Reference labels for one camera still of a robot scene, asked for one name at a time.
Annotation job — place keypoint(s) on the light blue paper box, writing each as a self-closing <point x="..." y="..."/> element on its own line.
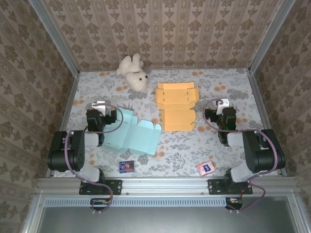
<point x="138" y="140"/>

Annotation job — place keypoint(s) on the orange paper box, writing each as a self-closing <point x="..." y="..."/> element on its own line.
<point x="177" y="102"/>

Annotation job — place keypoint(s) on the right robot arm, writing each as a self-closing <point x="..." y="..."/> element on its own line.
<point x="262" y="155"/>

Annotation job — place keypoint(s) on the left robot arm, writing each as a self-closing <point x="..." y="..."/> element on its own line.
<point x="77" y="150"/>

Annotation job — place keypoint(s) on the red card pack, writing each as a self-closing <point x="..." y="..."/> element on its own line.
<point x="206" y="169"/>

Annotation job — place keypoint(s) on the blue card pack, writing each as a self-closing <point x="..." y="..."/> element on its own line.
<point x="126" y="167"/>

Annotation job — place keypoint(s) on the white plush bear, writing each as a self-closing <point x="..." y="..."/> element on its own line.
<point x="136" y="80"/>

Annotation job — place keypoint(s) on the grey metal panel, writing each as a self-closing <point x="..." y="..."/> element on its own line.
<point x="165" y="221"/>

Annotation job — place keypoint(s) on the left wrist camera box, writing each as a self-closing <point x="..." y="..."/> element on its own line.
<point x="99" y="106"/>

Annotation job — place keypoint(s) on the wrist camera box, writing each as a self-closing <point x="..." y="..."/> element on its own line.
<point x="223" y="103"/>
<point x="99" y="106"/>

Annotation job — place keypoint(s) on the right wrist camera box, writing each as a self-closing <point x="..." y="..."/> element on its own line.
<point x="223" y="103"/>

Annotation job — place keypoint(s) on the aluminium side rail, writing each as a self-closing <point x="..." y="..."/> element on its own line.
<point x="263" y="114"/>
<point x="66" y="114"/>

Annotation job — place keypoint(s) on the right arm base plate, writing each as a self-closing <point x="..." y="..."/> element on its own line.
<point x="213" y="187"/>

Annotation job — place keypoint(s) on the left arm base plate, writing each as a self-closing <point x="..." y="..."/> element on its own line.
<point x="116" y="187"/>

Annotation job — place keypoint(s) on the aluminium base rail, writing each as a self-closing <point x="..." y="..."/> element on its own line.
<point x="165" y="185"/>

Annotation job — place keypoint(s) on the aluminium corner post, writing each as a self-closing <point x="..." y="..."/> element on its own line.
<point x="56" y="38"/>
<point x="269" y="36"/>

